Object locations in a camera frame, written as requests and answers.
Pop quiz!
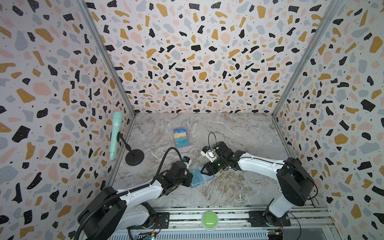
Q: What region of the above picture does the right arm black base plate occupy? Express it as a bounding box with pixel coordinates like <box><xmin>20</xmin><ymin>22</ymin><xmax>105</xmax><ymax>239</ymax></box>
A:
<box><xmin>248</xmin><ymin>211</ymin><xmax>291</xmax><ymax>228</ymax></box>

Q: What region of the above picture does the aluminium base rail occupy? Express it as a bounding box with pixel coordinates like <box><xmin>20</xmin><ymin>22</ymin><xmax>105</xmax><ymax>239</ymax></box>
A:
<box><xmin>155</xmin><ymin>206</ymin><xmax>335</xmax><ymax>233</ymax></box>

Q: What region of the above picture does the green push button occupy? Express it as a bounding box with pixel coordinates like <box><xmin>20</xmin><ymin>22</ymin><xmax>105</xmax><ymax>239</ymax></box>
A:
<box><xmin>201</xmin><ymin>211</ymin><xmax>219</xmax><ymax>231</ymax></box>

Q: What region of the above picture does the mint green microphone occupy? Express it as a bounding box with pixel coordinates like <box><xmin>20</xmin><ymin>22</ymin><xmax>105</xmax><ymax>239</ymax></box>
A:
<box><xmin>109</xmin><ymin>112</ymin><xmax>123</xmax><ymax>161</ymax></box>

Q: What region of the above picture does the blue leather card holder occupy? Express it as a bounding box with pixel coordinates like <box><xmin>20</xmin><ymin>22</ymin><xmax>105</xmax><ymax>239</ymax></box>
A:
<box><xmin>190</xmin><ymin>165</ymin><xmax>216</xmax><ymax>188</ymax></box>

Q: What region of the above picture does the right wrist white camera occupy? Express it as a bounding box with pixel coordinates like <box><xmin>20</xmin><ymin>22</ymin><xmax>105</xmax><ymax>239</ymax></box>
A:
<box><xmin>201</xmin><ymin>146</ymin><xmax>217</xmax><ymax>162</ymax></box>

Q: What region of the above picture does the clear box with cards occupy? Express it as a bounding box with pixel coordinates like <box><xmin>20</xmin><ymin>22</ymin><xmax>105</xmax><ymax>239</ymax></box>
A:
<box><xmin>173</xmin><ymin>127</ymin><xmax>190</xmax><ymax>148</ymax></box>

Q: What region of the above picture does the white ventilated cable duct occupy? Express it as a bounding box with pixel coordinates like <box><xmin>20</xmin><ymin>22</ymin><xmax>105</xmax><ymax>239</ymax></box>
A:
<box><xmin>107</xmin><ymin>230</ymin><xmax>269</xmax><ymax>240</ymax></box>

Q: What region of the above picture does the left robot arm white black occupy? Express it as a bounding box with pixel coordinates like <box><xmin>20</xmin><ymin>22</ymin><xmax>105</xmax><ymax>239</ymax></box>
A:
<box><xmin>74</xmin><ymin>158</ymin><xmax>193</xmax><ymax>240</ymax></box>

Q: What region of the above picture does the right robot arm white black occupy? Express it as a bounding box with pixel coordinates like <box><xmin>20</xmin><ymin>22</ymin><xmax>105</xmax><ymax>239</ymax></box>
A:
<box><xmin>201</xmin><ymin>146</ymin><xmax>315</xmax><ymax>227</ymax></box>

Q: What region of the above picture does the black microphone stand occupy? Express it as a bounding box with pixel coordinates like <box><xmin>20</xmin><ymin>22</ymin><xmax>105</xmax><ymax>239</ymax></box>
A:
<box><xmin>117</xmin><ymin>132</ymin><xmax>145</xmax><ymax>166</ymax></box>

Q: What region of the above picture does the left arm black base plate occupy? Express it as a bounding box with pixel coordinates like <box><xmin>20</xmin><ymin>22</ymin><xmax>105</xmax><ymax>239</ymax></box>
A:
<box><xmin>130</xmin><ymin>212</ymin><xmax>170</xmax><ymax>231</ymax></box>

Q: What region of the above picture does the black corrugated cable hose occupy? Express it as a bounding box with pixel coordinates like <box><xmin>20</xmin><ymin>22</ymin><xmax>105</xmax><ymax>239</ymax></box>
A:
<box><xmin>73</xmin><ymin>146</ymin><xmax>184</xmax><ymax>240</ymax></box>

